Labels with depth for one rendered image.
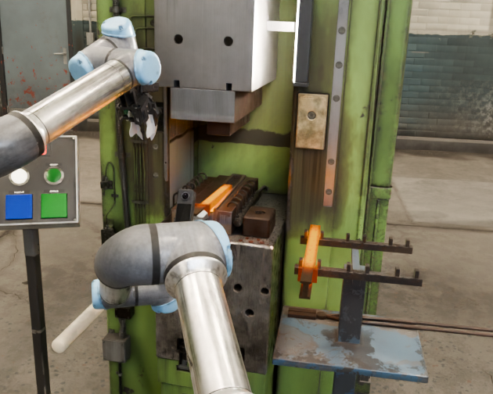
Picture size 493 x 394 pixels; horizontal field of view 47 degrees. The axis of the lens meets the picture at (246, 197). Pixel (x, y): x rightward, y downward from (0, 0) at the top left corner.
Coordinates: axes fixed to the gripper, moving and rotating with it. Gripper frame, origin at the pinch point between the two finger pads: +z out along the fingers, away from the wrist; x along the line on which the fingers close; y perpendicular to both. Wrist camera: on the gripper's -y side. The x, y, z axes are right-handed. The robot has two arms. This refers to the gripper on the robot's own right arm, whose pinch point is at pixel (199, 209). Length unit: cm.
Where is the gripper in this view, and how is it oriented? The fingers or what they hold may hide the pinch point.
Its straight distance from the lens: 171.3
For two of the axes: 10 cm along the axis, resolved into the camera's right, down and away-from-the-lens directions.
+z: 2.1, -2.6, 9.4
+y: -0.3, 9.6, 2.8
